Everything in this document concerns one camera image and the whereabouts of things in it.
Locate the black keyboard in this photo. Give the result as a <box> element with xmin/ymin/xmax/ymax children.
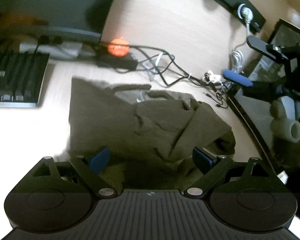
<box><xmin>0</xmin><ymin>51</ymin><xmax>50</xmax><ymax>108</ymax></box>

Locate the white glass-sided computer case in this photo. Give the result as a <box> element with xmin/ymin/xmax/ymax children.
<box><xmin>227</xmin><ymin>19</ymin><xmax>300</xmax><ymax>179</ymax></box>

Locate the black power adapter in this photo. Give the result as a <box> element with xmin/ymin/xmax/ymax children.
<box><xmin>97</xmin><ymin>54</ymin><xmax>138</xmax><ymax>71</ymax></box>

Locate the tangle of black cables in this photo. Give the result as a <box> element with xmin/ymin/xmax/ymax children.
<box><xmin>126</xmin><ymin>44</ymin><xmax>232</xmax><ymax>110</ymax></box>

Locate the olive polka dot shirt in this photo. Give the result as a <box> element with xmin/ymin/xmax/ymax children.
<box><xmin>67</xmin><ymin>77</ymin><xmax>236</xmax><ymax>196</ymax></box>

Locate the crumpled white paper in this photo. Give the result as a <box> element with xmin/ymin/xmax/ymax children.
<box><xmin>204</xmin><ymin>69</ymin><xmax>222</xmax><ymax>83</ymax></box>

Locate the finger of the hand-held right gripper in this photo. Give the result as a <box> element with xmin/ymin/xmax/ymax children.
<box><xmin>247</xmin><ymin>36</ymin><xmax>300</xmax><ymax>62</ymax></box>
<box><xmin>222</xmin><ymin>69</ymin><xmax>287</xmax><ymax>103</ymax></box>

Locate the black computer monitor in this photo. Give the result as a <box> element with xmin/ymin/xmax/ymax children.
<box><xmin>0</xmin><ymin>0</ymin><xmax>123</xmax><ymax>60</ymax></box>

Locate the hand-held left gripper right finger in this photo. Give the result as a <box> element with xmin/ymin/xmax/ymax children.
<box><xmin>184</xmin><ymin>147</ymin><xmax>279</xmax><ymax>199</ymax></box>

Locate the white power cable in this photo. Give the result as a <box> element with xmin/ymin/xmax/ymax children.
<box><xmin>229</xmin><ymin>7</ymin><xmax>254</xmax><ymax>80</ymax></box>

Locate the small orange figurine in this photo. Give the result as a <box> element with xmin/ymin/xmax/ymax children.
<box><xmin>107</xmin><ymin>37</ymin><xmax>129</xmax><ymax>57</ymax></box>

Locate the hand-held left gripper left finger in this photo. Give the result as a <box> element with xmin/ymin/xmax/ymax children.
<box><xmin>22</xmin><ymin>146</ymin><xmax>118</xmax><ymax>198</ymax></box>

